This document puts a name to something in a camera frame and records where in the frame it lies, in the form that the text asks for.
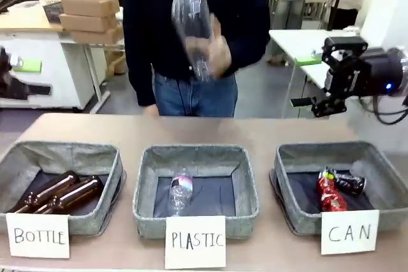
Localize white paper label BOTTLE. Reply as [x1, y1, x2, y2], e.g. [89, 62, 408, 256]
[5, 213, 70, 259]

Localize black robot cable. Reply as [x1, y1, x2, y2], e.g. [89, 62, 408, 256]
[358, 95, 408, 125]

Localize crushed black soda can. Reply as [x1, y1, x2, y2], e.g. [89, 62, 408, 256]
[334, 171, 367, 196]

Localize smooth clear plastic bottle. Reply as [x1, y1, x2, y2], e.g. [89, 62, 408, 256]
[171, 0, 218, 82]

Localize grey fabric basket labelled can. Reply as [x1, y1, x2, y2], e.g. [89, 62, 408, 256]
[269, 140, 408, 235]

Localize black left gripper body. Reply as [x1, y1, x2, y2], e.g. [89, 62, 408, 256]
[0, 47, 29, 101]

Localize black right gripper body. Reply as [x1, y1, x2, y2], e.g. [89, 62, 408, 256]
[321, 36, 372, 96]

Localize white metal desk leg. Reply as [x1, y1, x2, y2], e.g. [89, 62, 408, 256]
[83, 42, 111, 113]

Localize white paper label CAN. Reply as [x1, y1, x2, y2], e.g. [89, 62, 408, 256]
[321, 210, 380, 255]

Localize person's right forearm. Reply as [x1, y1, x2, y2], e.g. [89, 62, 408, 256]
[132, 58, 157, 108]

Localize white cabinet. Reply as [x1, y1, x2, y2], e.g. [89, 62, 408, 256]
[0, 41, 96, 110]

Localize white paper label PLASTIC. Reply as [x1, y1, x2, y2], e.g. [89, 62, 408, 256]
[164, 215, 226, 269]

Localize grey fabric basket labelled bottle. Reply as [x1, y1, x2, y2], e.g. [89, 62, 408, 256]
[0, 140, 124, 236]

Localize crushed red soda can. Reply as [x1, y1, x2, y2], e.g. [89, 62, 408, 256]
[315, 176, 348, 212]

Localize flat closed cardboard box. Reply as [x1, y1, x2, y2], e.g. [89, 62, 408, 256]
[69, 27, 124, 46]
[59, 13, 119, 33]

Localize wooden top desk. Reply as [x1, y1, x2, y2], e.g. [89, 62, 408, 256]
[0, 6, 125, 44]

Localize white table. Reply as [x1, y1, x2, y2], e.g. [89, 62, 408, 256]
[268, 29, 363, 92]

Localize brown glass beer bottle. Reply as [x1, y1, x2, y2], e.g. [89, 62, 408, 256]
[6, 169, 80, 214]
[33, 175, 105, 215]

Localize grey fabric basket labelled plastic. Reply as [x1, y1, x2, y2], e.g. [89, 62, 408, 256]
[133, 144, 259, 240]

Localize crushed green white can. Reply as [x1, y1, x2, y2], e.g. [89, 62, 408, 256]
[321, 166, 338, 181]

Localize black plastic crate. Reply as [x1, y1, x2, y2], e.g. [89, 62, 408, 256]
[43, 1, 64, 24]

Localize person in dark sweater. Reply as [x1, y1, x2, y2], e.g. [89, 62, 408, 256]
[122, 0, 272, 117]

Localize person's left hand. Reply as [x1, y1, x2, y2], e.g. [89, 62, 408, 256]
[207, 16, 233, 79]

